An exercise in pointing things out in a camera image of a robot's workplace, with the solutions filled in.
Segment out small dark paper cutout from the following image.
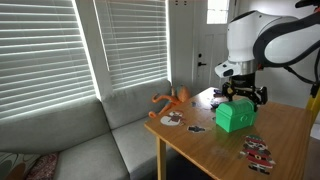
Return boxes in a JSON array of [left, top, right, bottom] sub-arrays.
[[187, 124, 207, 134]]

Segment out Santa Claus paper cutout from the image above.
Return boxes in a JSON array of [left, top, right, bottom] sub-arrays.
[[239, 134, 277, 176]]

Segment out green chest-shaped lunchbox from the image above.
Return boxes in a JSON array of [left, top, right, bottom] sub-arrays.
[[215, 98, 258, 134]]

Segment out wooden table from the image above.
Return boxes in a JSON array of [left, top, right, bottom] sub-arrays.
[[143, 86, 315, 180]]

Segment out red patterned cushion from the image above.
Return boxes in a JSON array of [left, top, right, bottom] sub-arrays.
[[25, 152, 61, 180]]

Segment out white entrance door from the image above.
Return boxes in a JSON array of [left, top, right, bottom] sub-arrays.
[[192, 0, 238, 96]]

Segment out narrow white window blind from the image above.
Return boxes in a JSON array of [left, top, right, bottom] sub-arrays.
[[93, 0, 169, 91]]

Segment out grey fabric sofa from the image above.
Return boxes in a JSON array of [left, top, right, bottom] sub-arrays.
[[0, 78, 188, 180]]

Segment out wide white window blind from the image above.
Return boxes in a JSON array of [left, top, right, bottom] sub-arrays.
[[0, 0, 98, 121]]

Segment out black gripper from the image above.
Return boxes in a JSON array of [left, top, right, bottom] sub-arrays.
[[221, 73, 269, 112]]

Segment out snowman paper cutout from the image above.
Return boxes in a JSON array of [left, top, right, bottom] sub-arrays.
[[159, 110, 186, 127]]

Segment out yellow black stand post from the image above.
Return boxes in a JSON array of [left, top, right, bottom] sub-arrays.
[[305, 82, 320, 123]]

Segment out leaf patterned cushion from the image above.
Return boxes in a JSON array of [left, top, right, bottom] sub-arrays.
[[0, 152, 42, 180]]

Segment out orange octopus plush toy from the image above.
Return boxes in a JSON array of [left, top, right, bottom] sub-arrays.
[[148, 84, 192, 119]]

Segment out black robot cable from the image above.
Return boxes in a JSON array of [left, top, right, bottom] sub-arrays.
[[283, 49, 320, 88]]

